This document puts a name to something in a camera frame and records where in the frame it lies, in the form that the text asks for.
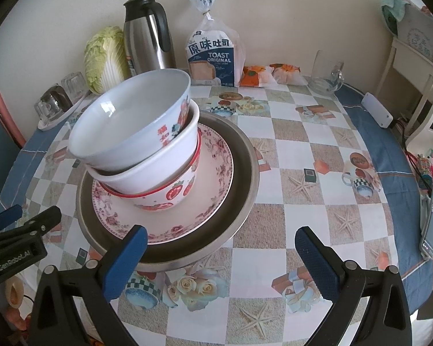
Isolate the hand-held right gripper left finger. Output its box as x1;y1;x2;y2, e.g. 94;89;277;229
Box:
28;224;148;346

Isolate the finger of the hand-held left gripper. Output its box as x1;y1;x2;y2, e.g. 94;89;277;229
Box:
0;205;23;232
7;206;63;246

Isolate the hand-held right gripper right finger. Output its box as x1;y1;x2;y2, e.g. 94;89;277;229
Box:
295;226;414;346

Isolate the white square bowl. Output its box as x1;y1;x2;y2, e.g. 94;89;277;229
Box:
87;106;201;195

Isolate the strawberry print bowl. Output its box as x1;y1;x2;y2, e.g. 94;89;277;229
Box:
99;135;202;213

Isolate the pink floral plate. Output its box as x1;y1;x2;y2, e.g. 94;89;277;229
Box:
91;123;234;244

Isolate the stainless steel basin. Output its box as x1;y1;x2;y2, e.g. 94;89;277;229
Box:
76;111;261;272

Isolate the white bowl with red print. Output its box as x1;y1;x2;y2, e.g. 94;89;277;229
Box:
68;68;193;172

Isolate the peach plastic object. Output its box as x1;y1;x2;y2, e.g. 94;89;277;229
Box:
3;276;27;311

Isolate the checkered printed tablecloth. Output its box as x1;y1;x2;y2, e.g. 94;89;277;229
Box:
0;76;433;346

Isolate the pink board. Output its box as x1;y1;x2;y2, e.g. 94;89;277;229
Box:
0;92;26;149

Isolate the white oval tray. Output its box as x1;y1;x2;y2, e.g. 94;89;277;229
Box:
37;90;91;131

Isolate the clear drinking glass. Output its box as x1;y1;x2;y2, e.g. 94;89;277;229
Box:
34;92;64;120
61;71;88;102

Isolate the dark brown cup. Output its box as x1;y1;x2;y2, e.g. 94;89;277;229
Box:
45;84;73;110

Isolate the colourful plastic toy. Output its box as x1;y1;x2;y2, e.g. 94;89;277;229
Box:
417;151;433;188

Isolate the white plastic box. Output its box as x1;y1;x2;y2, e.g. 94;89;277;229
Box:
361;92;394;128

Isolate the napa cabbage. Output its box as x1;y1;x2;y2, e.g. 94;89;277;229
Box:
84;26;132;94

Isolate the clear glass mug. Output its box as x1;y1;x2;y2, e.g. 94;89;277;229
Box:
307;50;345;97

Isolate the orange snack packet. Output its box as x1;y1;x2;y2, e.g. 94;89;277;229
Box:
269;63;307;85
240;65;273;88

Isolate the stainless steel thermos jug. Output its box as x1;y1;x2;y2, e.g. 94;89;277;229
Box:
123;0;177;76

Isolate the toast bread bag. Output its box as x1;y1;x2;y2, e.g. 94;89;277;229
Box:
182;0;247;88

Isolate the white chair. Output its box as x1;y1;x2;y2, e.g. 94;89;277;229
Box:
374;2;433;148

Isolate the green cloth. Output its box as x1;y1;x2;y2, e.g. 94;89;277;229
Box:
380;0;415;37

